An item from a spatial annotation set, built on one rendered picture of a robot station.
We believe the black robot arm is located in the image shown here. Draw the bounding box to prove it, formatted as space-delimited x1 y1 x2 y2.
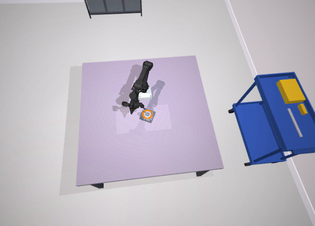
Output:
129 61 153 108

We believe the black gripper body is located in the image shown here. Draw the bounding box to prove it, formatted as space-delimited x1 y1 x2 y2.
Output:
122 99 144 108

